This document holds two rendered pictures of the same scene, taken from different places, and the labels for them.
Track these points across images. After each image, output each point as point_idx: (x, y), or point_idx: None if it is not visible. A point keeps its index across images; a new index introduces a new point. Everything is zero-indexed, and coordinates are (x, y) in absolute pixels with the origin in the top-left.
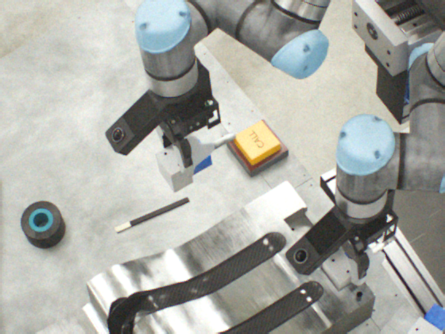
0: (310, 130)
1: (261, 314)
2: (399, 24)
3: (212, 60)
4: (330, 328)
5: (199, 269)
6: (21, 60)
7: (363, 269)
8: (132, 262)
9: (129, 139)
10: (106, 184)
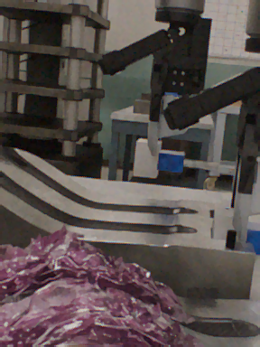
0: None
1: (108, 224)
2: None
3: (256, 220)
4: (169, 257)
5: (94, 200)
6: (116, 183)
7: (246, 154)
8: (42, 160)
9: (115, 51)
10: None
